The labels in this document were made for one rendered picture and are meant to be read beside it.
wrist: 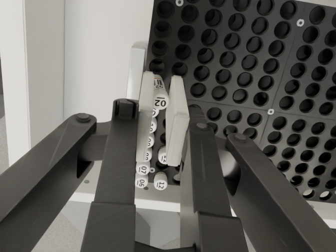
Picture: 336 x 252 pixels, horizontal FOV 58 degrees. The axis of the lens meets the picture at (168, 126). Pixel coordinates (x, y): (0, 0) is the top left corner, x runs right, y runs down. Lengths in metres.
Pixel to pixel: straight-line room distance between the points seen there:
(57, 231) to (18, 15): 1.51
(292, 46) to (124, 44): 0.15
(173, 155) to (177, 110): 0.02
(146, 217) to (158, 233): 0.12
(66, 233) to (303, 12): 1.55
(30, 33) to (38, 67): 0.03
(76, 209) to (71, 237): 0.22
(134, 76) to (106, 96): 0.04
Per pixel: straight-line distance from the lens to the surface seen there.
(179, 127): 0.15
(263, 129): 0.28
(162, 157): 0.26
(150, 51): 0.24
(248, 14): 0.25
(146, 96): 0.17
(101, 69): 0.32
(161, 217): 1.50
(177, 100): 0.17
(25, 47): 0.23
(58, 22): 0.30
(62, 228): 1.66
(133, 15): 0.30
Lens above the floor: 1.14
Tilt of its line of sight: 64 degrees down
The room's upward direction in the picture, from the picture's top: 176 degrees clockwise
